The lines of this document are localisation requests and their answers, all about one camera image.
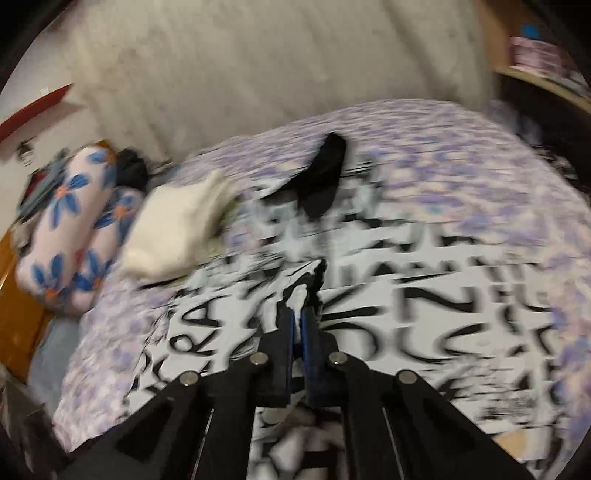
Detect black white graffiti print garment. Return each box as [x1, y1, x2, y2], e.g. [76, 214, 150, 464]
[126, 156, 564, 479]

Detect purple floral fleece bedspread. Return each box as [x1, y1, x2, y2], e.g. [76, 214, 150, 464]
[54, 100, 590, 479]

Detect grey curtain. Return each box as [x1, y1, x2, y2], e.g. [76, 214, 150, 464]
[60, 1, 493, 161]

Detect dark folded clothes pile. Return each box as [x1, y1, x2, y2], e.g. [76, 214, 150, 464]
[115, 148, 150, 193]

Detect folded cream white garment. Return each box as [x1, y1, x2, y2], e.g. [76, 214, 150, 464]
[119, 170, 235, 283]

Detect wooden bookshelf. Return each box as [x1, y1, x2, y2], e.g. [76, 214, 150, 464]
[474, 1, 590, 114]

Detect blue flower folded blanket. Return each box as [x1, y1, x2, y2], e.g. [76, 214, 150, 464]
[16, 146, 143, 315]

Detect pink boxes on shelf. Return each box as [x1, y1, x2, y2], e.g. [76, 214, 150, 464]
[510, 36, 566, 76]

